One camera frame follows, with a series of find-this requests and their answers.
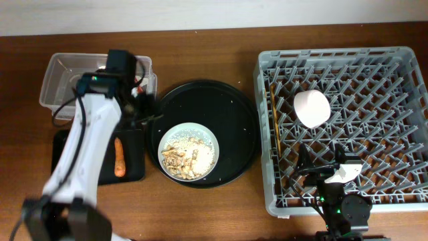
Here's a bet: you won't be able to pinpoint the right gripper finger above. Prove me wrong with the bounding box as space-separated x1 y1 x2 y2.
335 143 360 164
296 143 313 171

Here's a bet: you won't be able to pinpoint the white bowl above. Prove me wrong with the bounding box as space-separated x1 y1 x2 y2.
294 90 331 129

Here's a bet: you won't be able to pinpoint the wooden chopstick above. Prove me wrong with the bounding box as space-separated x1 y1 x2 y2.
270 84 282 158

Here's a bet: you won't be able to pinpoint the orange carrot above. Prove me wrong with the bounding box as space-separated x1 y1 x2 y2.
114 137 126 177

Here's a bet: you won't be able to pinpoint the grey plate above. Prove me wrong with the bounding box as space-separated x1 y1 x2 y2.
157 123 219 183

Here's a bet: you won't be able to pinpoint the red snack wrapper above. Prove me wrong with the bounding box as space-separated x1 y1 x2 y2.
132 78 147 95

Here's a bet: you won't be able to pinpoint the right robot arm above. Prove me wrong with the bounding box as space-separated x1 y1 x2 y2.
290 144 372 241

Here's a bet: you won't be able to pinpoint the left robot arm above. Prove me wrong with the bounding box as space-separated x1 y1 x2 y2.
9 50 160 240

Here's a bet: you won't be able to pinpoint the grey dishwasher rack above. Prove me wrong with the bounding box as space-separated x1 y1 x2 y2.
253 47 427 218

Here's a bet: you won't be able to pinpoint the black rectangular tray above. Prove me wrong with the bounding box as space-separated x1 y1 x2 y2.
50 129 147 185

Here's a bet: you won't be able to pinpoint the rice and peanut shells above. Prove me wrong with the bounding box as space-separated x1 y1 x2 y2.
160 136 215 181

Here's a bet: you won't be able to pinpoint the clear plastic bin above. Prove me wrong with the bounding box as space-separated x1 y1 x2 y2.
39 53 157 120

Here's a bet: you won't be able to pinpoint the round black tray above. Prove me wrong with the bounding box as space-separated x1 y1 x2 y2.
146 80 261 189

